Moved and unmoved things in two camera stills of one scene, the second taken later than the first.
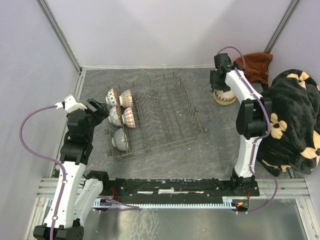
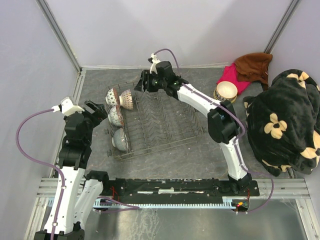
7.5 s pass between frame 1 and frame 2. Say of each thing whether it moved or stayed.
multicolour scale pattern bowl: stayed
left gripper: stayed
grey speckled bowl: stayed
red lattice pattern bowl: moved
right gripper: moved
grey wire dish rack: stayed
